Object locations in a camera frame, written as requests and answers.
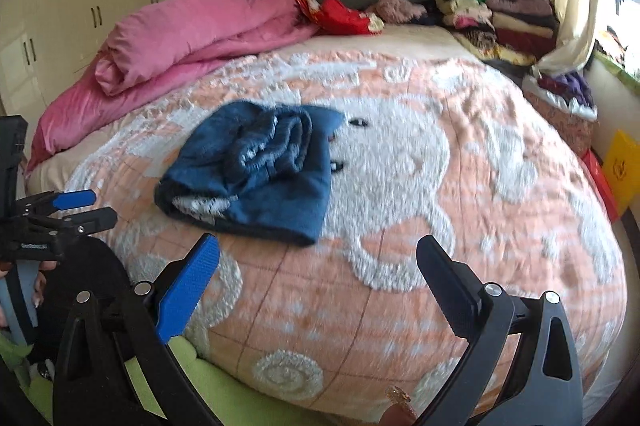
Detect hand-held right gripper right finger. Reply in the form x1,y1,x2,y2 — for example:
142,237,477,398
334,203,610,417
415,233,586,426

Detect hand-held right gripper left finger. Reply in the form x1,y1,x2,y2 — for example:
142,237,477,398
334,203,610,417
52,232,223,426

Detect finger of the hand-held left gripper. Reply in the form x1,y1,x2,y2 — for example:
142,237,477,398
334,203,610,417
30,207,119,254
15,189,97,218

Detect blue pants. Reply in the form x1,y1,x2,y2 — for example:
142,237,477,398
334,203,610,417
154,100,347,247

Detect person's left hand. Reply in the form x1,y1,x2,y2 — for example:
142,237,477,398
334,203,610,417
30,259,58,309

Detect person's right hand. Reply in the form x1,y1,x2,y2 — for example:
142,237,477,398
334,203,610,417
378,385,418,426

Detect peach and white fleece blanket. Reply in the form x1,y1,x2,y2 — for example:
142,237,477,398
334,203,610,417
62,49,628,422

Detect red bag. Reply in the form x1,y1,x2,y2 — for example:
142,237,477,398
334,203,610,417
582,149,621,222

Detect pink duvet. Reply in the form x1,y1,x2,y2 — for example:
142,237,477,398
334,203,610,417
25,0,326,177

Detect floral storage box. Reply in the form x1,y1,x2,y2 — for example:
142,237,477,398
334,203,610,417
522,86,598,157

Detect purple clothes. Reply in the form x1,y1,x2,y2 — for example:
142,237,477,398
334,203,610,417
537,71,596,109

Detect beige bed sheet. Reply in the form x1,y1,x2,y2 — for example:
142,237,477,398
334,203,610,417
25,22,473,187

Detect stack of folded clothes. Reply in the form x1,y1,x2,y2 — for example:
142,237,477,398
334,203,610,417
432,0,561,66

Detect floral windowsill cloth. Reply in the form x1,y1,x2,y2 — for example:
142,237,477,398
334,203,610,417
592,26,640,92

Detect mauve fuzzy garment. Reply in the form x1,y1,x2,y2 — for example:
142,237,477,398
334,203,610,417
367,0,428,24

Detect red patterned cloth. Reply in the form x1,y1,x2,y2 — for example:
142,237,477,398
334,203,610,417
290,0,386,36

